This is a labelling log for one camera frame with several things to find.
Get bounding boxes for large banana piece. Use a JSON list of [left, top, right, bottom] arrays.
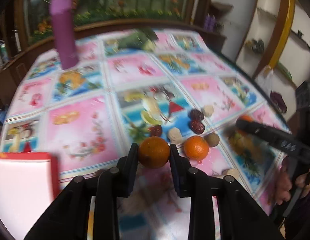
[[222, 168, 239, 180]]

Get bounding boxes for orange mandarin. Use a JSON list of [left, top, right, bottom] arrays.
[[236, 114, 254, 136], [138, 137, 170, 169], [183, 135, 209, 161]]

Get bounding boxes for brown longan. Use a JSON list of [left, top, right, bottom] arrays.
[[204, 133, 220, 147]]

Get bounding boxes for red date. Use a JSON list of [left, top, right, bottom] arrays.
[[189, 120, 205, 134], [189, 109, 204, 121], [148, 125, 163, 137]]

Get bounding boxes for person's right hand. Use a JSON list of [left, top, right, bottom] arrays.
[[275, 157, 310, 205]]

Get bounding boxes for white plastic bag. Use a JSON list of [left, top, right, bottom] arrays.
[[255, 65, 274, 97]]

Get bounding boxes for red box with white inside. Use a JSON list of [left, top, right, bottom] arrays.
[[0, 152, 60, 239]]

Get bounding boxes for purple bottles on cabinet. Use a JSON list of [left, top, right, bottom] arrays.
[[203, 14, 216, 32]]

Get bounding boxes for colourful fruit-print tablecloth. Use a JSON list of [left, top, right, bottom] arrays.
[[0, 29, 288, 239]]

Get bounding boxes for green leafy vegetable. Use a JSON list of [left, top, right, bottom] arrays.
[[117, 28, 158, 52]]

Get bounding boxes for bottles on wooden shelf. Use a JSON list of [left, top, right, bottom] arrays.
[[0, 39, 9, 67]]

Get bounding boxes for purple thermos bottle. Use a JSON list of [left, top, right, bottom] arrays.
[[49, 0, 79, 70]]

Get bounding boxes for flower and bamboo mural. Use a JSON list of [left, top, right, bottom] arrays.
[[23, 0, 188, 44]]

